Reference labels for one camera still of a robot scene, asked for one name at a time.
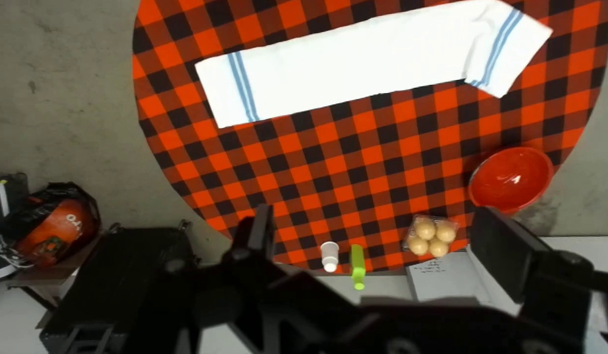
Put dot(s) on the green bottle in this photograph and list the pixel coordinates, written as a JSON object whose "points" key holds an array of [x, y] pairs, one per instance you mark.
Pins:
{"points": [[358, 266]]}

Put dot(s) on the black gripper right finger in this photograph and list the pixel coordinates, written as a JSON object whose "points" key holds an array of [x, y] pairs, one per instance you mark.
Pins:
{"points": [[509, 253]]}

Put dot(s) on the small white bottle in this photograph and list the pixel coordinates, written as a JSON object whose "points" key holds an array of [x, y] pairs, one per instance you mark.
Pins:
{"points": [[328, 256]]}

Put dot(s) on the white cloth with blue stripes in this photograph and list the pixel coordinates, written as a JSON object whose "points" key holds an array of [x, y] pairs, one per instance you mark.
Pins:
{"points": [[368, 66]]}

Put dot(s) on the small whiteboard with scribbles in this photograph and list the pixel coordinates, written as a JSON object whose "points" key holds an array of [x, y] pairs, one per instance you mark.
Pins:
{"points": [[440, 278]]}

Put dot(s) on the orange snack bag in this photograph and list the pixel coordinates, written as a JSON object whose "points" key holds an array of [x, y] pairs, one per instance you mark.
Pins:
{"points": [[57, 227]]}

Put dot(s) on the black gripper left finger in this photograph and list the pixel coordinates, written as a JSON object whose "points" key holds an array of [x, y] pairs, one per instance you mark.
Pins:
{"points": [[261, 229]]}

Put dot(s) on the red black checkered tablecloth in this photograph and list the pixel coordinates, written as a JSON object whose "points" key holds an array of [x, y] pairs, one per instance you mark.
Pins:
{"points": [[354, 170]]}

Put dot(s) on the red bowl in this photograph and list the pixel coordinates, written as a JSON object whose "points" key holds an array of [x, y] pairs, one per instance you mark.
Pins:
{"points": [[509, 178]]}

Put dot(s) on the board with black marker tags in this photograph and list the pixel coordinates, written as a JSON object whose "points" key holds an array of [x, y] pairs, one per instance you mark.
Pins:
{"points": [[0, 223]]}

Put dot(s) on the black suitcase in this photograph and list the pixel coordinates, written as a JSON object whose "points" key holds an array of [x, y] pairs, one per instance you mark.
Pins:
{"points": [[118, 276]]}

